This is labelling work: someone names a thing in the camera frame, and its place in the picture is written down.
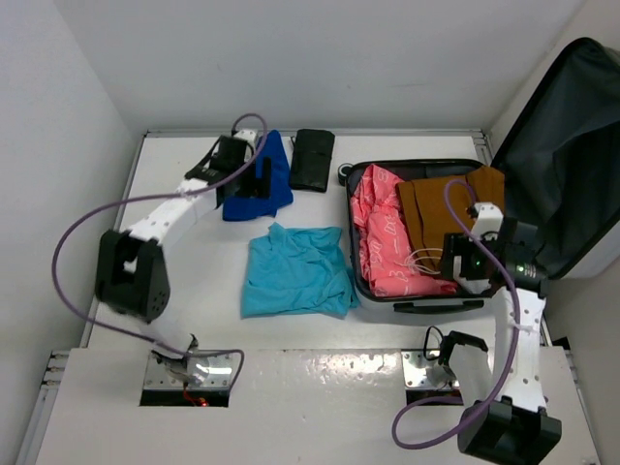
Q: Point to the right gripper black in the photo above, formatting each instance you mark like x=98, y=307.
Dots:
x=457, y=244

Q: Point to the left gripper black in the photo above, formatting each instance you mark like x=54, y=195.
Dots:
x=255, y=187

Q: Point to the white drawstring bag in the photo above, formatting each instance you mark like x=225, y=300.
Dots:
x=428, y=262

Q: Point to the mustard brown cloth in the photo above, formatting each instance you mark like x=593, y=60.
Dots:
x=426, y=217

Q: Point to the pink patterned garment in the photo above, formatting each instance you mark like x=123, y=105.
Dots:
x=389, y=264

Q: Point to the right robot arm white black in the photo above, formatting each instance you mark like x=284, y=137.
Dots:
x=505, y=418

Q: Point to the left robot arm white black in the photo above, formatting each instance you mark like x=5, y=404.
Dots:
x=132, y=277

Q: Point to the royal blue cloth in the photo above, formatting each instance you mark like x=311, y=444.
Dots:
x=244, y=205

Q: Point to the open grey lined suitcase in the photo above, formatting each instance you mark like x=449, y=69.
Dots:
x=560, y=160

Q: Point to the black folded pouch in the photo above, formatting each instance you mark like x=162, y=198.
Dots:
x=311, y=160

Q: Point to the light blue t-shirt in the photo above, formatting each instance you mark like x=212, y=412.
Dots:
x=297, y=271

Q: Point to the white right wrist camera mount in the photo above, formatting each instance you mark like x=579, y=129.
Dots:
x=488, y=219

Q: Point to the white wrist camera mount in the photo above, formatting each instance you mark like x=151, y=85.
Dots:
x=248, y=135
x=488, y=219

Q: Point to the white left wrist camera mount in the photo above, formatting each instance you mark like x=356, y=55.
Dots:
x=248, y=135

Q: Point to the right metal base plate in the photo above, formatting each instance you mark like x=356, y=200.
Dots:
x=421, y=372

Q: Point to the metal base plate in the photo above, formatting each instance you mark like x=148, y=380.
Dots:
x=421, y=372
x=201, y=371

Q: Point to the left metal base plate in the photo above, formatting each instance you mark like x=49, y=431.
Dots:
x=201, y=371

